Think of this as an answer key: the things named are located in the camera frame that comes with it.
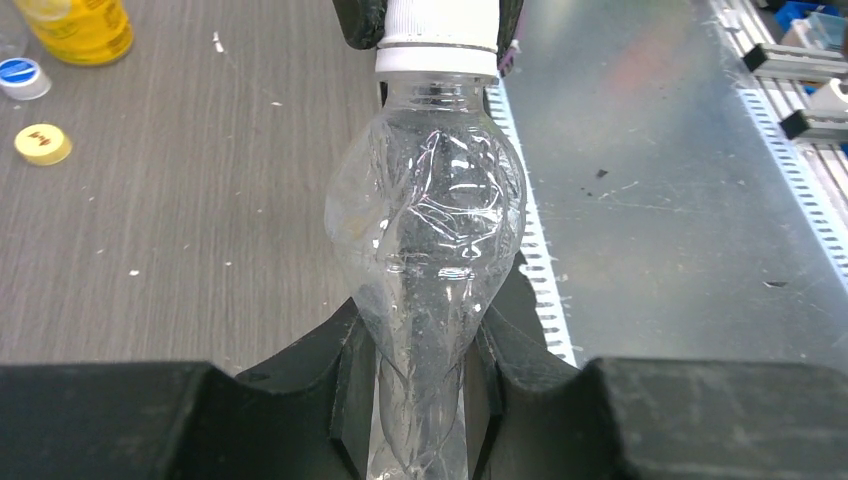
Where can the blue Pocari Sweat cap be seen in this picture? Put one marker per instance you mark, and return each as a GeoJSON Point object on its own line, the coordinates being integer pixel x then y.
{"type": "Point", "coordinates": [23, 79]}

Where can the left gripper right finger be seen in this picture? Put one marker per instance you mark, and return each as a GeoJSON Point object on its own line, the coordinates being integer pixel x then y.
{"type": "Point", "coordinates": [530, 415]}

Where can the clear plastic bottle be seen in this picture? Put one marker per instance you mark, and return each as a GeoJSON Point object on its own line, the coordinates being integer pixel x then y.
{"type": "Point", "coordinates": [13, 30]}

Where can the yellow bottle cap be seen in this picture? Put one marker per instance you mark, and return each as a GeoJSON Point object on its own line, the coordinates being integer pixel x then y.
{"type": "Point", "coordinates": [43, 144]}

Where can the yellow juice bottle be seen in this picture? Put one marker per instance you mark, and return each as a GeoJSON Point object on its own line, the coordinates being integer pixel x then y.
{"type": "Point", "coordinates": [80, 32]}

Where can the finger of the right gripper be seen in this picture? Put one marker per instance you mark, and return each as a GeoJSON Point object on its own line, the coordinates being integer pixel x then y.
{"type": "Point", "coordinates": [362, 22]}
{"type": "Point", "coordinates": [510, 14]}

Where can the clear bottle blue cap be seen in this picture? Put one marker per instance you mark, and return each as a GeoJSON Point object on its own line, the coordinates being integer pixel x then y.
{"type": "Point", "coordinates": [427, 212]}

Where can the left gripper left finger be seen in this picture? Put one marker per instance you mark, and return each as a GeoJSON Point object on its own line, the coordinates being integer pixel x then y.
{"type": "Point", "coordinates": [182, 419]}

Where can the grey slotted cable duct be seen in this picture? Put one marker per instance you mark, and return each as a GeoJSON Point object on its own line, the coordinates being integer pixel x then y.
{"type": "Point", "coordinates": [550, 307]}

